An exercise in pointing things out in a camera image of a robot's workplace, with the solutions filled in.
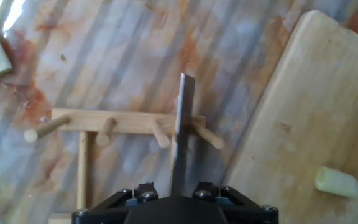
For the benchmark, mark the pale green scallion piece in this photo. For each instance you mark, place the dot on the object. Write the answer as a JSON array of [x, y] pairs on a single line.
[[337, 183]]

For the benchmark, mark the steel cleaver knife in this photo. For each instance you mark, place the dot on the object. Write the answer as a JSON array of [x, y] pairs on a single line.
[[183, 130]]

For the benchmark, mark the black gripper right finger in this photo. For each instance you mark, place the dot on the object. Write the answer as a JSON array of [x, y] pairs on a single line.
[[247, 211]]

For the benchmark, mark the wooden cutting board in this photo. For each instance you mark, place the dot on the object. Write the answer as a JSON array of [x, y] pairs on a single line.
[[315, 109]]

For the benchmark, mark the orange white marbled mat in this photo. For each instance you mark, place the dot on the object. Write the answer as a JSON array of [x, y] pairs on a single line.
[[120, 56]]

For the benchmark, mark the wooden peg rack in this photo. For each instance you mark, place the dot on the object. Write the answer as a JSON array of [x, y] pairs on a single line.
[[126, 119]]

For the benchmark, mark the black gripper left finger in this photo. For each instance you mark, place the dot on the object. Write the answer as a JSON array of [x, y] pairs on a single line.
[[104, 208]]

